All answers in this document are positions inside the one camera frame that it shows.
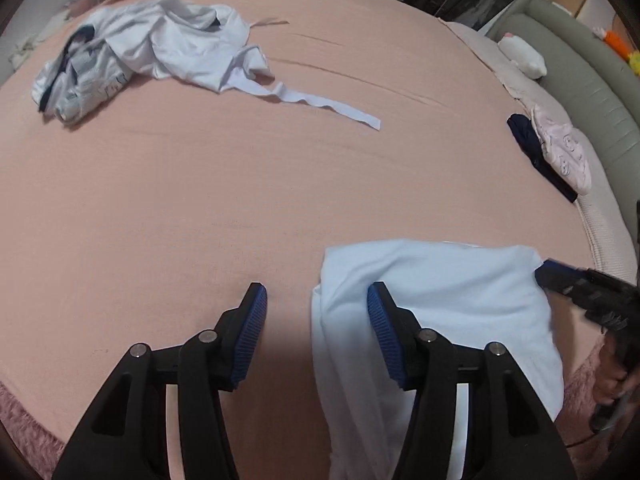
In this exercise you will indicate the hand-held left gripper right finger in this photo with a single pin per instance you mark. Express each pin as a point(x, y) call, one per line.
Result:
point(385, 340)

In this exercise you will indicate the grey padded headboard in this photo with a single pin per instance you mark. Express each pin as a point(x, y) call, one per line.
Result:
point(590, 90)

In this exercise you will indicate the orange carrot plush toy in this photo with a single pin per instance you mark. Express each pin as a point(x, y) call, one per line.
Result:
point(615, 40)

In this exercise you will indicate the folded navy garment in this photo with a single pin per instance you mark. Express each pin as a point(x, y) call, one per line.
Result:
point(522, 135)

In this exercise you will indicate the crumpled printed white garment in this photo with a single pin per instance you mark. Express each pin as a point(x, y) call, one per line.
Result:
point(85, 85)

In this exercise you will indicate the white plush toy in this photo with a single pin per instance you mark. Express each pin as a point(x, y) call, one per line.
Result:
point(522, 57)

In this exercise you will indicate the light blue navy-trimmed t-shirt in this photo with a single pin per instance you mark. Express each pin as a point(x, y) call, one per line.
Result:
point(450, 285)

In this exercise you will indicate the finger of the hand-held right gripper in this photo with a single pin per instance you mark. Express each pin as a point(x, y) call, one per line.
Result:
point(565, 267)
point(552, 282)

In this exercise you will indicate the folded pink printed garment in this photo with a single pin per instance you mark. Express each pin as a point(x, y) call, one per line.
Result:
point(565, 155)

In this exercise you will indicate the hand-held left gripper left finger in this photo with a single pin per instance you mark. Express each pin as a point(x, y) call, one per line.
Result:
point(250, 335)

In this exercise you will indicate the pile of pale clothes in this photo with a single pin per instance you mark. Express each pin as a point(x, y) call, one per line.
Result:
point(25, 50)

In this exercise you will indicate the pink fluffy rug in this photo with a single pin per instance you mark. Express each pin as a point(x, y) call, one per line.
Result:
point(20, 425)

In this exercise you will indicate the bright yellow plush toy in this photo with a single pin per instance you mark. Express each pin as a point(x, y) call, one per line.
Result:
point(635, 62)

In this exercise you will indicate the person's right hand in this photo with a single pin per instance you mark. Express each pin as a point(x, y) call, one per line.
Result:
point(611, 375)

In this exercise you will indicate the round pink bed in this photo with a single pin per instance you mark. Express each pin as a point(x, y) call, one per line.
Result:
point(200, 200)

